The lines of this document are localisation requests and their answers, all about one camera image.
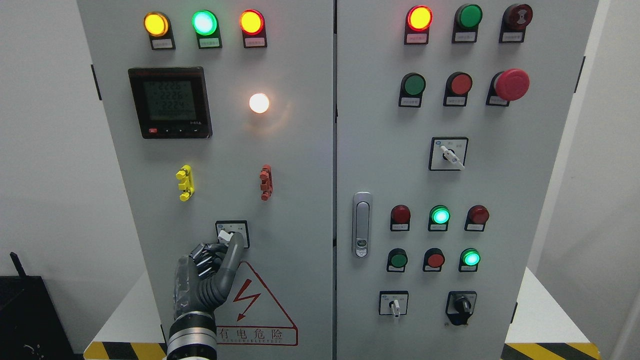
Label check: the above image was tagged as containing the red push button upper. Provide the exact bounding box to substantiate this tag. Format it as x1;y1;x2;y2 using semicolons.
442;71;473;107

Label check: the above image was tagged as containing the yellow terminal connector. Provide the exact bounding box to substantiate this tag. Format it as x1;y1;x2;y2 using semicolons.
175;164;195;202

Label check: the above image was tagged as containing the grey electrical cabinet left door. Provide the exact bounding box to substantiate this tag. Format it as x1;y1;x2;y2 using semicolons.
77;0;334;360

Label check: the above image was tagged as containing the white platform with hazard stripes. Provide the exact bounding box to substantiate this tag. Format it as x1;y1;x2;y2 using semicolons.
83;269;601;360

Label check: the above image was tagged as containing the grey electrical cabinet right door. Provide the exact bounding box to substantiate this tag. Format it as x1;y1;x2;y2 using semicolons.
335;0;599;360

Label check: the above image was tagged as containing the red push button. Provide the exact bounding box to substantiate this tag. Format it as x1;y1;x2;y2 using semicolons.
442;71;473;107
422;248;446;272

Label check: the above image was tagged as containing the dark red lamp right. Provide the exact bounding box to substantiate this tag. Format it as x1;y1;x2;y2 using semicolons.
464;204;490;232

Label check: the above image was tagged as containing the red emergency stop mushroom button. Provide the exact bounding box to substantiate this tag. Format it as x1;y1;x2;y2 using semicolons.
486;68;530;107

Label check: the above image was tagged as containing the lit green lamp middle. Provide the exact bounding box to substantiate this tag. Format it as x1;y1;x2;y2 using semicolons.
427;204;451;231

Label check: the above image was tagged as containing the black digital power meter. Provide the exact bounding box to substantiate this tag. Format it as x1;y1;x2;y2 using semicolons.
127;66;213;140

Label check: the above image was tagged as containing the red push button lower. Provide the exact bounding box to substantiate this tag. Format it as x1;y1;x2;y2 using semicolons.
422;248;446;272

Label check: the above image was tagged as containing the silver door lock handle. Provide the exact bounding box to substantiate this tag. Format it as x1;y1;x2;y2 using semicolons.
351;191;373;259

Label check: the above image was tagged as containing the red terminal connector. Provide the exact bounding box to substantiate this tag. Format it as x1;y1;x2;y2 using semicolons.
259;164;274;202

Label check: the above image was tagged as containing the clear white indicator lamp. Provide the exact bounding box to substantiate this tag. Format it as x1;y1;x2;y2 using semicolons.
248;92;271;114

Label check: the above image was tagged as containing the grey electrical cabinet door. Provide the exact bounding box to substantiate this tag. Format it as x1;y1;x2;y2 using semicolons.
77;0;334;360
335;0;599;360

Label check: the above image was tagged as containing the dark red lamp left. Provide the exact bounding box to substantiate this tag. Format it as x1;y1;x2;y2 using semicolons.
390;204;411;231

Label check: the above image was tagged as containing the green push button upper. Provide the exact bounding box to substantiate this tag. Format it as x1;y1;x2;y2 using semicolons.
398;71;426;109

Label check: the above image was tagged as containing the lit green push button lower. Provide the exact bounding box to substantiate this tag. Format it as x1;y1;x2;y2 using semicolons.
458;248;482;272

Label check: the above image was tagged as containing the yellow indicator lamp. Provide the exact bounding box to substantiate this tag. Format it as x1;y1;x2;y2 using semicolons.
143;11;176;51

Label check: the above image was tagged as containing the green lamp top right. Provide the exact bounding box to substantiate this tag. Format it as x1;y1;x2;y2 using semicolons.
451;3;483;44

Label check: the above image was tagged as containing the black rotary knob switch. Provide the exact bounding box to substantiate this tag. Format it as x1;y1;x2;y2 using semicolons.
445;291;478;326

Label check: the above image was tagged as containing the white rotary selector switch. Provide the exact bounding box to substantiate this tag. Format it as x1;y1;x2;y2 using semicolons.
215;219;250;249
378;291;409;318
429;136;469;171

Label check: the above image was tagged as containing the red indicator lamp top left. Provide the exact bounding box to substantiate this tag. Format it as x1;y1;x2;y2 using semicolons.
238;8;268;49

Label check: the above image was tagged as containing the dark red buzzer lamp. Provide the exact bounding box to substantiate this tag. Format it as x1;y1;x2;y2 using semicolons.
498;3;533;44

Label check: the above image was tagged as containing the green indicator lamp top left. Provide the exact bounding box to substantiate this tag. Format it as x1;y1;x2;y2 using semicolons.
190;9;223;49

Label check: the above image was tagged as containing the red lit lamp right door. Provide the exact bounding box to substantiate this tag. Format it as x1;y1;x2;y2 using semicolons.
404;4;434;45

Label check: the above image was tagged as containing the red high voltage warning sticker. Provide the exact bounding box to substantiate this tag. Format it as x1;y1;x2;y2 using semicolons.
215;260;298;347

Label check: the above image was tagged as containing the black box with antenna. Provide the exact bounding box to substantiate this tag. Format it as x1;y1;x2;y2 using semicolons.
0;251;75;360

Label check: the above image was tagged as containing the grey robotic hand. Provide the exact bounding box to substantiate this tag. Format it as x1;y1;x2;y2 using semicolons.
173;234;245;319

